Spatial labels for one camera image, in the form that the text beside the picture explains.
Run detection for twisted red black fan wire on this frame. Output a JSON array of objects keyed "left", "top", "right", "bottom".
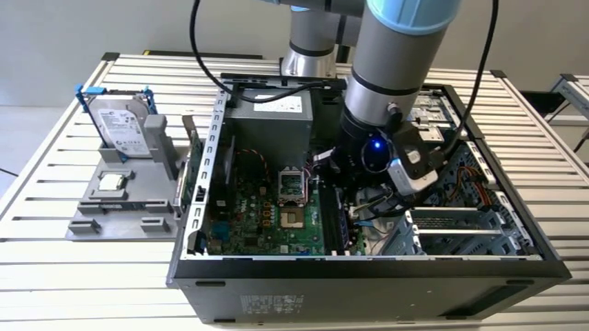
[{"left": 236, "top": 148, "right": 273, "bottom": 183}]

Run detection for metal disk bay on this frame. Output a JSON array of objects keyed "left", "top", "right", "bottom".
[{"left": 404, "top": 206, "right": 538, "bottom": 258}]

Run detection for grey parts rack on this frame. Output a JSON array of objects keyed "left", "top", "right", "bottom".
[{"left": 65, "top": 115, "right": 193, "bottom": 242}]

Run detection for metal socket cover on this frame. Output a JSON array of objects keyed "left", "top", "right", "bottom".
[{"left": 277, "top": 168, "right": 309, "bottom": 204}]

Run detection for grey power supply unit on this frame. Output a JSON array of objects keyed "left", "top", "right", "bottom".
[{"left": 224, "top": 88, "right": 345, "bottom": 173}]

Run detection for black case fan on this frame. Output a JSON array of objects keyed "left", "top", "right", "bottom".
[{"left": 216, "top": 136, "right": 238, "bottom": 194}]

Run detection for black cable bundle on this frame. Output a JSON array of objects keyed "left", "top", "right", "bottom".
[{"left": 355, "top": 188, "right": 416, "bottom": 221}]

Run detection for metal slat side table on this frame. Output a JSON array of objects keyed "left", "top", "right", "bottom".
[{"left": 546, "top": 72, "right": 589, "bottom": 152}]

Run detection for black RAM slot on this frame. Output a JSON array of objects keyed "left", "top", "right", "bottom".
[
  {"left": 321, "top": 188, "right": 332, "bottom": 252},
  {"left": 326, "top": 188, "right": 337, "bottom": 252}
]

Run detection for metal drive cage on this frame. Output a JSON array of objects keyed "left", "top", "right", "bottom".
[{"left": 400, "top": 88, "right": 467, "bottom": 148}]

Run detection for CPU socket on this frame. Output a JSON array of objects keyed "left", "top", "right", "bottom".
[{"left": 280, "top": 203, "right": 309, "bottom": 231}]

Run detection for black camera cable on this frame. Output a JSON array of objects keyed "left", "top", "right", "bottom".
[
  {"left": 440, "top": 0, "right": 503, "bottom": 154},
  {"left": 192, "top": 0, "right": 336, "bottom": 103}
]

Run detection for black PC case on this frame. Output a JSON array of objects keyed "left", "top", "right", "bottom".
[{"left": 165, "top": 71, "right": 575, "bottom": 327}]

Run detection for silver CPU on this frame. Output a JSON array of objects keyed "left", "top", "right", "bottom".
[{"left": 99, "top": 174, "right": 126, "bottom": 192}]

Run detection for hard disk in blue carrier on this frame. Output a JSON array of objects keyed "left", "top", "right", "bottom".
[{"left": 73, "top": 84, "right": 161, "bottom": 163}]

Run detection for orange red power wires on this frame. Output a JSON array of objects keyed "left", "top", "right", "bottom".
[{"left": 447, "top": 165, "right": 493, "bottom": 212}]

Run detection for green motherboard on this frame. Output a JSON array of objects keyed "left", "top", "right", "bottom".
[{"left": 205, "top": 144, "right": 369, "bottom": 258}]

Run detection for blue RAM stick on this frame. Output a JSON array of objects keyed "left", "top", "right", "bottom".
[
  {"left": 99, "top": 202, "right": 150, "bottom": 210},
  {"left": 335, "top": 188, "right": 348, "bottom": 250}
]

